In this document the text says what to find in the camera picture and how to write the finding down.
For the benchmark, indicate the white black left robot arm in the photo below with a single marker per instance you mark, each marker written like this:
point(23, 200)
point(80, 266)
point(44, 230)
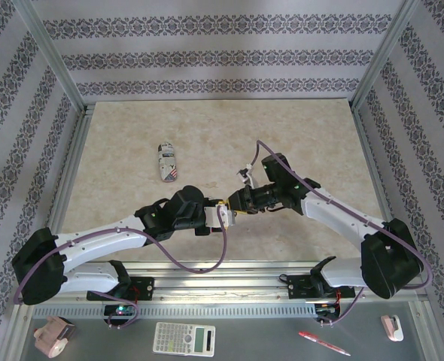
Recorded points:
point(94, 244)

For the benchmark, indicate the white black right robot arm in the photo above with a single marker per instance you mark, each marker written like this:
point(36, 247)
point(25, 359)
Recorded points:
point(338, 216)

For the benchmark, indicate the newspaper print case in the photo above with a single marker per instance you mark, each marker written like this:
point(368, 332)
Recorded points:
point(167, 161)

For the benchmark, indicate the black controller board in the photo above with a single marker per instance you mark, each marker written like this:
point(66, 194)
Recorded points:
point(120, 310)
point(327, 309)

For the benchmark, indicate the white calculator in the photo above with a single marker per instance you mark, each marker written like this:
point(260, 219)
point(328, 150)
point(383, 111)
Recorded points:
point(184, 339)

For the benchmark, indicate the red pen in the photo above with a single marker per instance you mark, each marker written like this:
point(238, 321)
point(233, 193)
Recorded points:
point(320, 341)

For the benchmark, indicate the pink white stapler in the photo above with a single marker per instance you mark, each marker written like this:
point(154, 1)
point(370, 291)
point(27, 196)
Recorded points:
point(392, 329)

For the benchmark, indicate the pink tape dispenser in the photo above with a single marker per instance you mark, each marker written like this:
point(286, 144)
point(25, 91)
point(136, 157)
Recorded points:
point(54, 336)

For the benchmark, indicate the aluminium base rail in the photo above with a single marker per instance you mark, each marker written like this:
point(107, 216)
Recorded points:
point(222, 286)

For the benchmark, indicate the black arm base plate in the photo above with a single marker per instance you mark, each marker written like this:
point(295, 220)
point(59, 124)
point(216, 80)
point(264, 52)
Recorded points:
point(299, 286)
point(145, 287)

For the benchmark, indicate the aluminium table edge rail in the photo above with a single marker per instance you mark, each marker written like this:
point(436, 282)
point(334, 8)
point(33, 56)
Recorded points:
point(77, 150)
point(365, 150)

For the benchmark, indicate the aluminium frame post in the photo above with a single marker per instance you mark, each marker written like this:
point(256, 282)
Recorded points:
point(50, 56)
point(382, 56)

